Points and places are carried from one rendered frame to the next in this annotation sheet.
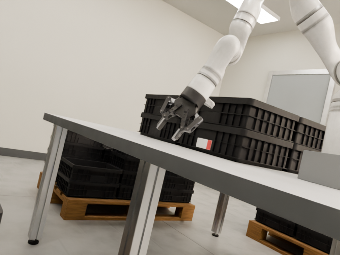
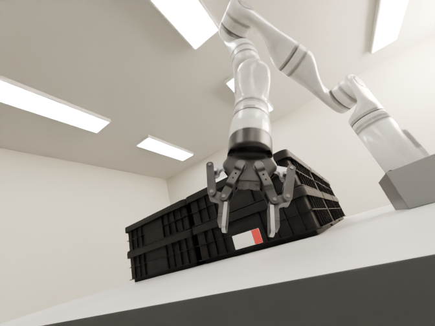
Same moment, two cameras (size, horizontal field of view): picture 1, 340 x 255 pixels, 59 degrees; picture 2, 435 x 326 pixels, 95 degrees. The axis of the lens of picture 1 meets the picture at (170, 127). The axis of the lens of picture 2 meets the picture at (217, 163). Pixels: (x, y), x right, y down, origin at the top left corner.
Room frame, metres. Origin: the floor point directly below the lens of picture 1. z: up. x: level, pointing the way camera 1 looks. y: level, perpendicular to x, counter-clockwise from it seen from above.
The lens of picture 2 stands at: (0.66, 0.14, 0.73)
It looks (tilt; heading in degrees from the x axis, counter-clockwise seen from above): 23 degrees up; 333
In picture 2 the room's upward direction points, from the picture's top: 16 degrees counter-clockwise
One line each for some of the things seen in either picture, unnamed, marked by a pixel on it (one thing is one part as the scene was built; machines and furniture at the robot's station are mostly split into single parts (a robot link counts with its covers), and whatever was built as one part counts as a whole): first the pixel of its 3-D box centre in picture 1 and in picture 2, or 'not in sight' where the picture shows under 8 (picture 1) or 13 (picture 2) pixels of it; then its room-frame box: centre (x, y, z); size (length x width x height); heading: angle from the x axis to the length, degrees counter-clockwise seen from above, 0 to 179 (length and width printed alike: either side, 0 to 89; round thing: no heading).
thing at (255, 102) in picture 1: (239, 108); (249, 184); (1.28, -0.27, 0.92); 0.40 x 0.30 x 0.02; 33
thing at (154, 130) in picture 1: (178, 132); (183, 251); (1.61, -0.05, 0.76); 0.40 x 0.30 x 0.12; 33
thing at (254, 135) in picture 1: (230, 143); (263, 226); (1.28, -0.27, 0.76); 0.40 x 0.30 x 0.12; 33
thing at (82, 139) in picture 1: (74, 154); not in sight; (2.65, 0.77, 0.37); 0.40 x 0.30 x 0.45; 127
